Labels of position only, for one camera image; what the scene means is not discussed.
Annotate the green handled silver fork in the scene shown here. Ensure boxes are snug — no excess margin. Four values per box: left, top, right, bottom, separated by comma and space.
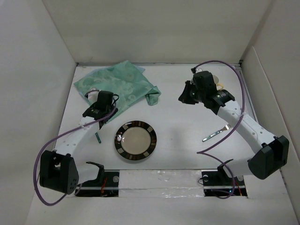
202, 124, 232, 142

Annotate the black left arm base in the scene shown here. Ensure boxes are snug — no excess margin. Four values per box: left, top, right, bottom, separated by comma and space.
75, 170, 120, 197

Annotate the yellow ceramic mug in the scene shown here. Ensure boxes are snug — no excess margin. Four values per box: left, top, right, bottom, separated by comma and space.
213, 75, 224, 90

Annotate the green handled steak knife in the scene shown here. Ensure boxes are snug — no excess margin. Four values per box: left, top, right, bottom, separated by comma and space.
95, 132, 101, 144

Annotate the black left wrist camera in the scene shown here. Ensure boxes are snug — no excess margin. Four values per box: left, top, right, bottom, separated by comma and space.
96, 90, 114, 108

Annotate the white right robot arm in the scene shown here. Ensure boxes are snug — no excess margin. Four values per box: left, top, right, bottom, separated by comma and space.
179, 69, 289, 185

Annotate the dark rimmed cream plate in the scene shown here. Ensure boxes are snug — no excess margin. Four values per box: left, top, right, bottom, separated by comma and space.
114, 120, 157, 161

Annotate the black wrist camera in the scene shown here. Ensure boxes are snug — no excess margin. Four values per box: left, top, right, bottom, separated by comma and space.
96, 90, 114, 108
193, 71, 217, 93

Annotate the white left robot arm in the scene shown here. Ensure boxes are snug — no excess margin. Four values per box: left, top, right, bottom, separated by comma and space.
37, 90, 119, 195

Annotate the green patterned cloth placemat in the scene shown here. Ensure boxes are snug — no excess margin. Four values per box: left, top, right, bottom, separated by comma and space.
74, 60, 161, 119

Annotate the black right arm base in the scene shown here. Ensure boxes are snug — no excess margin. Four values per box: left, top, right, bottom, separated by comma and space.
197, 169, 248, 198

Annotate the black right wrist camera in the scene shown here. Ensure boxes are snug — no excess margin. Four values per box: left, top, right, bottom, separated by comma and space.
193, 71, 217, 93

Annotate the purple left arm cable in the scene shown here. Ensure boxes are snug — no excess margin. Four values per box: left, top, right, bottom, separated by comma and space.
34, 90, 118, 207

